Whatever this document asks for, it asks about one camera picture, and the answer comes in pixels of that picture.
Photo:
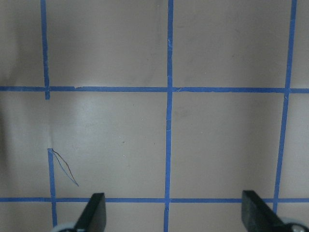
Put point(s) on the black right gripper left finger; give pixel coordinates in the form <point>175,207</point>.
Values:
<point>93,217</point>

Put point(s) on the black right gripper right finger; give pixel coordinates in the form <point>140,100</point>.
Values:
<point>257,216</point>

